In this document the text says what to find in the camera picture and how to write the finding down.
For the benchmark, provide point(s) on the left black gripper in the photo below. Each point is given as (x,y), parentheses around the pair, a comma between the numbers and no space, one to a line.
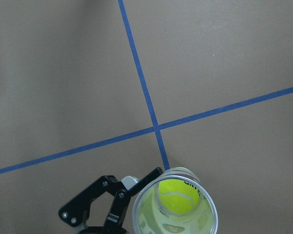
(76,212)

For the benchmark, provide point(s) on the yellow Wilson tennis ball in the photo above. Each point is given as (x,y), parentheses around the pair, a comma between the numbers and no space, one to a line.
(178,197)

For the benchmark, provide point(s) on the white tennis ball can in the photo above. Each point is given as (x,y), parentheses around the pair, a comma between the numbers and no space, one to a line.
(149,217)

